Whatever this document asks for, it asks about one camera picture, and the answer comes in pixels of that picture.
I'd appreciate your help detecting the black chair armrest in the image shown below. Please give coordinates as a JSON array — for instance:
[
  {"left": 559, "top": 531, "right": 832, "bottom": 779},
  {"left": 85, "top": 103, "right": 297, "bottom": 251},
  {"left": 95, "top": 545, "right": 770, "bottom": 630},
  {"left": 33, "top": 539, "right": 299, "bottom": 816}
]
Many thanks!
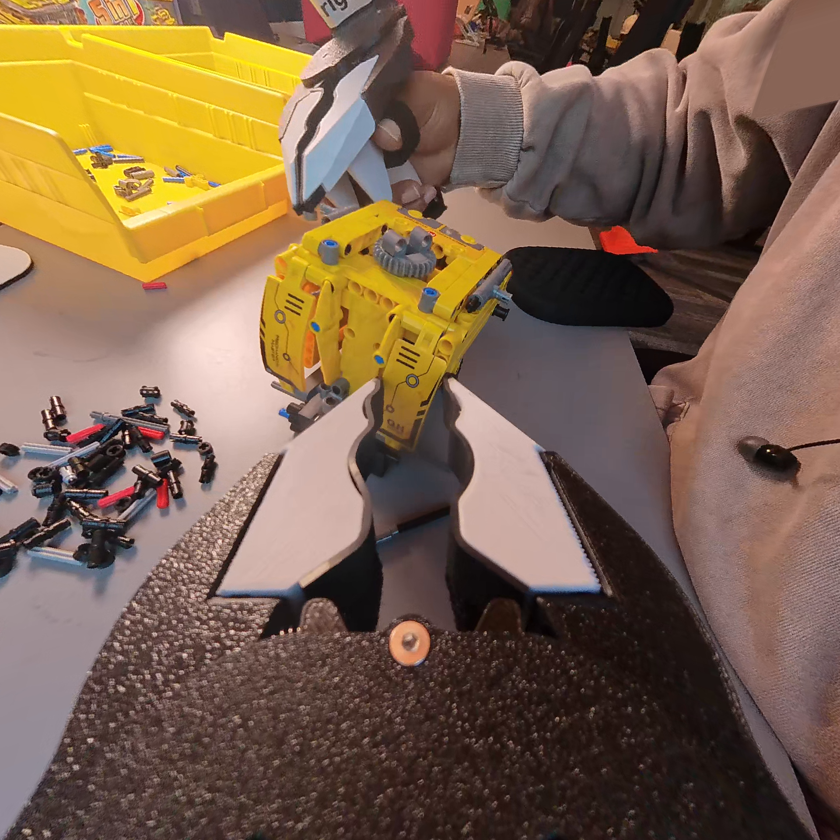
[{"left": 505, "top": 245, "right": 676, "bottom": 329}]

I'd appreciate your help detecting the person's right forearm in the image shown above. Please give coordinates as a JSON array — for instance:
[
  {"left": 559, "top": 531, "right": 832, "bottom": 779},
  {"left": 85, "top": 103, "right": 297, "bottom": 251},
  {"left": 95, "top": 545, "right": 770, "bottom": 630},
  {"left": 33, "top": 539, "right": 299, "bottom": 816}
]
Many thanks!
[{"left": 443, "top": 10, "right": 840, "bottom": 250}]

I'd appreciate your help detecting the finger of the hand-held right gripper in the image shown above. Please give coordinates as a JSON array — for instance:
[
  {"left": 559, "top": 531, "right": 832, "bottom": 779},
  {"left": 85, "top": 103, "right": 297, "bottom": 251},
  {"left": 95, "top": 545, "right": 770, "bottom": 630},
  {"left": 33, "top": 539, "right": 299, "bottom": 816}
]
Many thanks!
[
  {"left": 278, "top": 85, "right": 330, "bottom": 216},
  {"left": 298, "top": 56, "right": 378, "bottom": 214}
]

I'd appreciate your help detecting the orange traffic cone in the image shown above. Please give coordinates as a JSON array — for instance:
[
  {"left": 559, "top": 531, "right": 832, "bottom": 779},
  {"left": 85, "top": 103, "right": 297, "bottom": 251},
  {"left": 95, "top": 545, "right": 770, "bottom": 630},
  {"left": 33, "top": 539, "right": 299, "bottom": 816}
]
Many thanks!
[{"left": 598, "top": 225, "right": 658, "bottom": 256}]

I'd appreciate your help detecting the grey desk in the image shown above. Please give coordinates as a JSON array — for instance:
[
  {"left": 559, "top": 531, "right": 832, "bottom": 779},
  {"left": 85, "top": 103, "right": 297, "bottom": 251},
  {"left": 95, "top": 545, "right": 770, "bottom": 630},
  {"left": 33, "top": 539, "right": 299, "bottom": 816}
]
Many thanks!
[{"left": 0, "top": 187, "right": 815, "bottom": 821}]

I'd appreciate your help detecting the thin dark axle rod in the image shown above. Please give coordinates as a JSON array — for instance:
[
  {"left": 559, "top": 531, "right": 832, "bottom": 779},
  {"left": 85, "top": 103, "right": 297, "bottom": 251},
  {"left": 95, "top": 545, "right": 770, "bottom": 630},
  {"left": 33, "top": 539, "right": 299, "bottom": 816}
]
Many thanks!
[{"left": 377, "top": 507, "right": 452, "bottom": 542}]

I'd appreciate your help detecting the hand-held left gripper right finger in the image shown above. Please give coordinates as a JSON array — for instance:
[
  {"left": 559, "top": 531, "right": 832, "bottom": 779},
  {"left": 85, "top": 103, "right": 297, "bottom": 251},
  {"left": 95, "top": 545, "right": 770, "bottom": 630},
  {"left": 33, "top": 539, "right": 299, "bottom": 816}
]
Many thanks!
[{"left": 444, "top": 377, "right": 603, "bottom": 596}]

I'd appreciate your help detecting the heap of blue grey pins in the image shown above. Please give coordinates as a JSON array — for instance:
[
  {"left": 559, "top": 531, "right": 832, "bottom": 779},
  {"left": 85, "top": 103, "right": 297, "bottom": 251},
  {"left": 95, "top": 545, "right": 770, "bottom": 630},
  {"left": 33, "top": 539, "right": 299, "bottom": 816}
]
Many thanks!
[{"left": 71, "top": 143, "right": 222, "bottom": 217}]

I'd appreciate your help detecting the red folded bag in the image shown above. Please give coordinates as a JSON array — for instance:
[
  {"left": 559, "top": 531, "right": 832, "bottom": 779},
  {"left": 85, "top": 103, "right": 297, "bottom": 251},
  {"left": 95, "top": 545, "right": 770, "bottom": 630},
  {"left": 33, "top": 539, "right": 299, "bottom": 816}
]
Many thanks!
[{"left": 301, "top": 0, "right": 458, "bottom": 71}]

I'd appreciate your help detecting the blue toy kit box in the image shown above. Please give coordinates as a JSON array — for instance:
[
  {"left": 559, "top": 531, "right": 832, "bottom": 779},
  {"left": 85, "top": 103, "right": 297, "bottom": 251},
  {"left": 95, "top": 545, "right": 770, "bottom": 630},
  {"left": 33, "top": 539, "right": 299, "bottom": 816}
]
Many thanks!
[{"left": 0, "top": 0, "right": 181, "bottom": 27}]

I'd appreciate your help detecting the yellow block toy model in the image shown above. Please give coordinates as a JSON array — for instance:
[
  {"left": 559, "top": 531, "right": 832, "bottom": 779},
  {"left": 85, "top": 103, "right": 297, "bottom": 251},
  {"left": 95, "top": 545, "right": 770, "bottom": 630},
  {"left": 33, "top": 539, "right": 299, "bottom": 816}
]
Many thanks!
[{"left": 260, "top": 199, "right": 514, "bottom": 478}]

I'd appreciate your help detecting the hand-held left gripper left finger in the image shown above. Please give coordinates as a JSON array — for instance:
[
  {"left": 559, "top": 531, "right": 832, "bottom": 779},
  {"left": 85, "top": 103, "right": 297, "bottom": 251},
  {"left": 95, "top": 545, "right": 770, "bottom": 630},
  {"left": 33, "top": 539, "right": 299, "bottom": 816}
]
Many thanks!
[{"left": 215, "top": 377, "right": 385, "bottom": 599}]

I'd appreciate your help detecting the person's right hand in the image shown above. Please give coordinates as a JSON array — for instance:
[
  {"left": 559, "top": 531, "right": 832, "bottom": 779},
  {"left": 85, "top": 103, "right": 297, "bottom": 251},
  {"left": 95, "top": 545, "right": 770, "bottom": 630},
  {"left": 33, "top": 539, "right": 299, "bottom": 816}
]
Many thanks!
[{"left": 373, "top": 69, "right": 462, "bottom": 212}]

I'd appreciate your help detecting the black clip microphone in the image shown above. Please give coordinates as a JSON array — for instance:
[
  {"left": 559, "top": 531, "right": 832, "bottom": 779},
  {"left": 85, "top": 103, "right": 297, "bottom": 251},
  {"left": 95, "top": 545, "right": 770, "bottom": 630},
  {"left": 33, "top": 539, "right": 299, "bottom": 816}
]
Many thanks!
[{"left": 736, "top": 434, "right": 840, "bottom": 476}]

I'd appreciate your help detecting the white book stand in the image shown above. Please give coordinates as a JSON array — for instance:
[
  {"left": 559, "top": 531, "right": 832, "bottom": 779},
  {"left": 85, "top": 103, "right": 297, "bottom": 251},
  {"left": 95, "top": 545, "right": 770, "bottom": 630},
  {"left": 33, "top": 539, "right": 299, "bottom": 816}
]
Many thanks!
[{"left": 0, "top": 244, "right": 34, "bottom": 291}]

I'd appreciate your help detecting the yellow plastic parts bin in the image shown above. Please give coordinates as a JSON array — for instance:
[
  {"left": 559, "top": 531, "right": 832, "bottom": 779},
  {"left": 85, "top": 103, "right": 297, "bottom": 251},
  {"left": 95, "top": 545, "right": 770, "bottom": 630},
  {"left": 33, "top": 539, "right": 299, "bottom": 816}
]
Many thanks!
[
  {"left": 0, "top": 58, "right": 294, "bottom": 283},
  {"left": 0, "top": 24, "right": 316, "bottom": 99}
]

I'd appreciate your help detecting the pile of small block pieces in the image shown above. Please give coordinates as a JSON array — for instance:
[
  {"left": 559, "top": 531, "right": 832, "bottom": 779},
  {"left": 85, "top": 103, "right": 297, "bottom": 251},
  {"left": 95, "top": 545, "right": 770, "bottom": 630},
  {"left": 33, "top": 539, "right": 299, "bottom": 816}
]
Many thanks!
[{"left": 0, "top": 384, "right": 219, "bottom": 580}]

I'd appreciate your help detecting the beige hoodie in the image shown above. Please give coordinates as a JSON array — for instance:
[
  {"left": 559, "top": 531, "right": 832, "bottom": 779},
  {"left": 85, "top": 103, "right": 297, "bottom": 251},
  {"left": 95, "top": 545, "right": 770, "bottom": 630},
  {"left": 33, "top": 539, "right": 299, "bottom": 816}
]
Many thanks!
[{"left": 646, "top": 0, "right": 840, "bottom": 815}]

